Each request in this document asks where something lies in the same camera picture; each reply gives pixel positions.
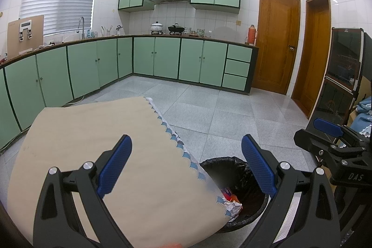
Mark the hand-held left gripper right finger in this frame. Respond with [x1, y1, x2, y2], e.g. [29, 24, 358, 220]
[241, 134, 340, 248]

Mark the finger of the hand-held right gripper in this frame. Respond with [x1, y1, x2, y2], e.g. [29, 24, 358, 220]
[293, 129, 368, 168]
[313, 118, 372, 147]

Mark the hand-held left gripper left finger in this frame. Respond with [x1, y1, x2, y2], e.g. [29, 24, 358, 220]
[33, 135, 133, 248]

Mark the black bag-lined trash bin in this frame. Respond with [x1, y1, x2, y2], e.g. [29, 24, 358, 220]
[199, 157, 269, 234]

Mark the red printed packet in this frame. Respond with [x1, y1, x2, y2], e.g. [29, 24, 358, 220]
[220, 188, 236, 201]

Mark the white paper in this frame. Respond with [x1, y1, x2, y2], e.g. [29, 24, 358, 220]
[222, 198, 243, 222]

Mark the blue cloth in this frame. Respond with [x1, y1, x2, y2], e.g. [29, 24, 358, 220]
[353, 100, 372, 135]

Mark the cardboard box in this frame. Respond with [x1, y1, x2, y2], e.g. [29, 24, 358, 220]
[347, 75, 372, 132]

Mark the white patterned under cloth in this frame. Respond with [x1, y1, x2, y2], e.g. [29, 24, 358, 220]
[145, 97, 204, 171]

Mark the black glass-door cabinet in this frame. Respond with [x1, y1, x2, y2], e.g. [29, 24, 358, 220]
[312, 27, 372, 138]

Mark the plain wooden door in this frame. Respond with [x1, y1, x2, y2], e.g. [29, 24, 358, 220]
[291, 0, 332, 120]

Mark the green drawer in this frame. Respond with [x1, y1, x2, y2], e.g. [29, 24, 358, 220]
[224, 59, 250, 77]
[222, 74, 247, 91]
[227, 45, 253, 63]

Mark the green base cabinet run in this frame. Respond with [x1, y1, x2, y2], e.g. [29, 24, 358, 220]
[0, 36, 259, 150]

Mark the orange thermos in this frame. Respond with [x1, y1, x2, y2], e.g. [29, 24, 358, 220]
[248, 24, 258, 45]

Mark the black wok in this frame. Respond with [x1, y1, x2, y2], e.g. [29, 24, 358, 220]
[168, 23, 185, 35]

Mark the wooden board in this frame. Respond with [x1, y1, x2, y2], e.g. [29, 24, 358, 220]
[6, 15, 45, 58]

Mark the white clip device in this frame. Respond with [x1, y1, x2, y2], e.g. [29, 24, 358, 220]
[19, 21, 33, 41]

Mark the wooden door with handle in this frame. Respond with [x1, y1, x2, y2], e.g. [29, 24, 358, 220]
[251, 0, 301, 96]

